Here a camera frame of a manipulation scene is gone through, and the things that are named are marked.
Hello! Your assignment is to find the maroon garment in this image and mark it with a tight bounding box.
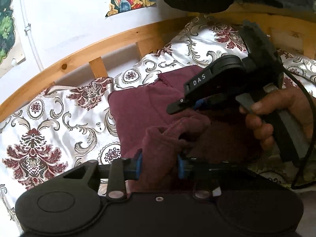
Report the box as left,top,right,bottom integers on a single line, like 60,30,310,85
109,65,247,192

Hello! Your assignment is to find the person's right hand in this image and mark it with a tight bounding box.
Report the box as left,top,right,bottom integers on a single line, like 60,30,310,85
239,86,313,150

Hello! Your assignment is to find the floral satin bedspread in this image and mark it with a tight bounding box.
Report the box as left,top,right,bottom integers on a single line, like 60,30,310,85
0,14,316,230

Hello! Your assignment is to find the wooden bed headboard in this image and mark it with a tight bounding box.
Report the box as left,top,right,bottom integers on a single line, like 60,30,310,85
1,3,315,121

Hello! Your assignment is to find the anime girl green poster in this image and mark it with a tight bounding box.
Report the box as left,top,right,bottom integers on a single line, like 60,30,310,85
1,0,25,77

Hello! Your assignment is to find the white wall pipe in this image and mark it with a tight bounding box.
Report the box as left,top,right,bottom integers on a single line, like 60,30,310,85
19,0,44,72

